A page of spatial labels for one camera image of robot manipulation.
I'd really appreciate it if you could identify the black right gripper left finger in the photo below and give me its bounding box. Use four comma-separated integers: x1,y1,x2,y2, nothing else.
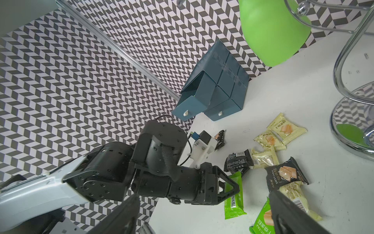
88,194,140,234

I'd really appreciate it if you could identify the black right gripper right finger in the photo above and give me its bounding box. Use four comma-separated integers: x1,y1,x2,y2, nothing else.
269,191,329,234

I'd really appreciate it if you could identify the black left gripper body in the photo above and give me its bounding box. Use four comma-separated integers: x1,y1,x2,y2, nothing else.
185,162,225,205

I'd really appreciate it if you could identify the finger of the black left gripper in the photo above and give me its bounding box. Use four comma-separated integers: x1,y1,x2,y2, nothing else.
214,166,240,205

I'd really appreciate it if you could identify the green cookie packet long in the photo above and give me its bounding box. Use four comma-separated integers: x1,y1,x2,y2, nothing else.
224,172,247,220

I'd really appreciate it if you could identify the dark teal drawer box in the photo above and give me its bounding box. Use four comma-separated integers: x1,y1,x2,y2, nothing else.
172,40,251,121

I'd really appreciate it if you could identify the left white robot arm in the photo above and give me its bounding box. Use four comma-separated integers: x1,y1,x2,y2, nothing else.
1,120,240,232

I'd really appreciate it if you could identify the pale yellow cookie packet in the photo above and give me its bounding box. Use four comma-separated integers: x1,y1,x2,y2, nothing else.
279,181,322,221

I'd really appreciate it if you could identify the black cookie packet barcode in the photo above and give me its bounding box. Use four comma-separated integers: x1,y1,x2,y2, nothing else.
224,149,254,176

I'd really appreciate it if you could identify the black cookie packet centre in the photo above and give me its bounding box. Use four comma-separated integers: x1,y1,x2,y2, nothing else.
265,157,309,193

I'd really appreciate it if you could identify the yellow cookie packet small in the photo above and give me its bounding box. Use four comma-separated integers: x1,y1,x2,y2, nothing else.
250,146,279,169

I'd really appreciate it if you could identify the lone black cookie packet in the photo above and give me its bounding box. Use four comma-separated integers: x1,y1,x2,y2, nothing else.
214,130,225,151

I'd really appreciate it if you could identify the yellow cookie packet middle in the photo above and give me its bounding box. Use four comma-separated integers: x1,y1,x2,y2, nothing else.
254,130,287,151

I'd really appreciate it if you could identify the yellow cookie packet top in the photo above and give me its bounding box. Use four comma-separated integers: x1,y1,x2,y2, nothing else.
267,113,307,145

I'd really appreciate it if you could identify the green plastic goblet cup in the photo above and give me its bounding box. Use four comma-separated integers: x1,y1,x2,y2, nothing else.
239,0,311,67

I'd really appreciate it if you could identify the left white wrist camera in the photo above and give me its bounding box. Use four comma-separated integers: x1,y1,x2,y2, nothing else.
190,131,218,169

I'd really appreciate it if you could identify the chrome wire hook stand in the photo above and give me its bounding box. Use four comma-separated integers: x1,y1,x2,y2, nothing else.
284,1,374,161

